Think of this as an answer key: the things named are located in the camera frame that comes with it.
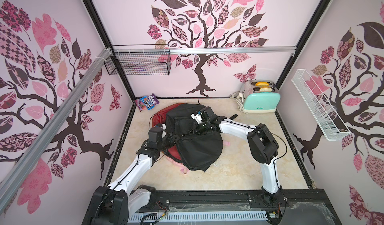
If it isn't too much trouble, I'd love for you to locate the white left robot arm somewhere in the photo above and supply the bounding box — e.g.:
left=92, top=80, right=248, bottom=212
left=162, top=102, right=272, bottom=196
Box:
left=82, top=124, right=171, bottom=225

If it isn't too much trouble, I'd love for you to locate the aluminium rail back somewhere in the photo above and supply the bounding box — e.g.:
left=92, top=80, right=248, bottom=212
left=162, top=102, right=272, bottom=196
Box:
left=114, top=46, right=297, bottom=55

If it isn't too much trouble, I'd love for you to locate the red backpack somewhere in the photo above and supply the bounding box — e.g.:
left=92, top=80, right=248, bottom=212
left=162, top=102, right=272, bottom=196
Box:
left=151, top=103, right=189, bottom=164

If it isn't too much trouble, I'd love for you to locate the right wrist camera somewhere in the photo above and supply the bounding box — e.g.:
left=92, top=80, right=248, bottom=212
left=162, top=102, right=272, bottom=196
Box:
left=191, top=107, right=219, bottom=124

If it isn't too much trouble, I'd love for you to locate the aluminium rail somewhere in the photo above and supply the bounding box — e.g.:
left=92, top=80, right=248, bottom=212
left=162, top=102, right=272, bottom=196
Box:
left=1, top=48, right=112, bottom=213
left=114, top=46, right=297, bottom=55

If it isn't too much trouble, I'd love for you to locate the yellow toast slice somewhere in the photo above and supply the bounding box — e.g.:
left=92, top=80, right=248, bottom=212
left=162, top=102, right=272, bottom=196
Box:
left=255, top=82, right=270, bottom=87
left=259, top=87, right=274, bottom=92

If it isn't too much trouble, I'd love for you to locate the white wire shelf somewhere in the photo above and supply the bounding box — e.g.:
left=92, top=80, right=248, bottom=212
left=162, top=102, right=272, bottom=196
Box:
left=292, top=69, right=352, bottom=141

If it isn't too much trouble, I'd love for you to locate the white toaster power cord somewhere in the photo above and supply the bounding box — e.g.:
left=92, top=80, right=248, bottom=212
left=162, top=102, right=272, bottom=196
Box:
left=229, top=91, right=247, bottom=114

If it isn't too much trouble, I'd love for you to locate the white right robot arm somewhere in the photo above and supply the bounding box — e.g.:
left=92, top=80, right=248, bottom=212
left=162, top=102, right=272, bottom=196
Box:
left=191, top=112, right=281, bottom=196

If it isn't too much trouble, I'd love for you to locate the black wire basket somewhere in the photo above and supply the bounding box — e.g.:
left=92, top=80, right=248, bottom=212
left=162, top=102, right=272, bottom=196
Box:
left=104, top=43, right=172, bottom=76

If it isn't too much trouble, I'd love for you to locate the yellow toast slice back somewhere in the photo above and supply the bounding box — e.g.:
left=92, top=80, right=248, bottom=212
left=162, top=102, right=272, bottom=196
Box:
left=255, top=82, right=270, bottom=87

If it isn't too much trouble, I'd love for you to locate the mint green toaster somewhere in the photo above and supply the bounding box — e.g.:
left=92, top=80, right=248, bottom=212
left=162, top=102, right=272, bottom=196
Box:
left=240, top=80, right=281, bottom=113

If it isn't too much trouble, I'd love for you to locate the yellow toast slice front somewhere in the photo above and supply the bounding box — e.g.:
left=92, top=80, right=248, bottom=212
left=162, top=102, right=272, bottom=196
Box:
left=259, top=87, right=274, bottom=92

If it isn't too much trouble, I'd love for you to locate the white vented cable duct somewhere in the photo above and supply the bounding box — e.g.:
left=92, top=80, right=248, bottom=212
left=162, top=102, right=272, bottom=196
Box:
left=128, top=211, right=268, bottom=224

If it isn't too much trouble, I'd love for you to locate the purple candy bag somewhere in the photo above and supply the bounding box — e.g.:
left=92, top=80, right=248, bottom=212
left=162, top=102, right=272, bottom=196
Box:
left=134, top=94, right=160, bottom=112

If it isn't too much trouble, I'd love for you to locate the aluminium rail left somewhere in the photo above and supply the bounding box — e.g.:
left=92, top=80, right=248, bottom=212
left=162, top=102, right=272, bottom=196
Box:
left=1, top=48, right=112, bottom=213

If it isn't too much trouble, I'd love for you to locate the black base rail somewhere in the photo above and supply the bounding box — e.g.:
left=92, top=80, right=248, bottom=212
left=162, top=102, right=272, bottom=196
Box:
left=82, top=189, right=331, bottom=215

